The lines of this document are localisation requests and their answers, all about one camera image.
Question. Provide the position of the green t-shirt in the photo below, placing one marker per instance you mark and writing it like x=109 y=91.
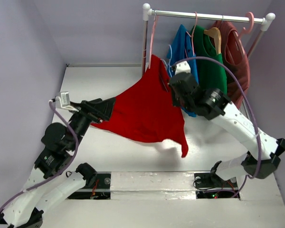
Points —
x=210 y=74

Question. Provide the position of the blue t-shirt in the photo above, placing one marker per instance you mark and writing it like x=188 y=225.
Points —
x=182 y=49

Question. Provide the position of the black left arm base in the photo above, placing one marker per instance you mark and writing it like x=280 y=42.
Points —
x=99 y=190

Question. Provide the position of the thin pink wire hanger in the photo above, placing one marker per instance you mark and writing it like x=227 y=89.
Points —
x=192 y=33

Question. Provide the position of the white and chrome clothes rack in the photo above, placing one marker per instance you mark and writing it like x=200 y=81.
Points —
x=148 y=11

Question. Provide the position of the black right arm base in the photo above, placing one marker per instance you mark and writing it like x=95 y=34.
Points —
x=209 y=185

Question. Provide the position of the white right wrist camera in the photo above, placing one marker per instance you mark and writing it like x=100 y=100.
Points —
x=181 y=67

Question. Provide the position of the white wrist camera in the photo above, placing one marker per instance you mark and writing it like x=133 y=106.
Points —
x=62 y=101
x=181 y=67

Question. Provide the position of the thick pink plastic hanger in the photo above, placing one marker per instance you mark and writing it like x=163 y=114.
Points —
x=247 y=29

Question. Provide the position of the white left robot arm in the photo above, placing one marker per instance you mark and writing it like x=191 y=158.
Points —
x=26 y=208

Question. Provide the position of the wooden hanger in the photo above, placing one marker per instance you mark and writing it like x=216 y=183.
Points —
x=214 y=33

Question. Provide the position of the light blue wire hanger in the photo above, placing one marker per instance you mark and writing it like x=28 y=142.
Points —
x=167 y=64

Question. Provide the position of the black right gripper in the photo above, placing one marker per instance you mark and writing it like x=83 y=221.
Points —
x=176 y=89

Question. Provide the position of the dusty red t-shirt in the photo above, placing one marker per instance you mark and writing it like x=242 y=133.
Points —
x=235 y=59

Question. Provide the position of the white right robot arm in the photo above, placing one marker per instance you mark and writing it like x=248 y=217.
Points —
x=263 y=151

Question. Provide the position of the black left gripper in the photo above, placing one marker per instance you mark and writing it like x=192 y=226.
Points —
x=96 y=109

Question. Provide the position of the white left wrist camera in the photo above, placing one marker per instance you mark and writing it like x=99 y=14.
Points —
x=62 y=101

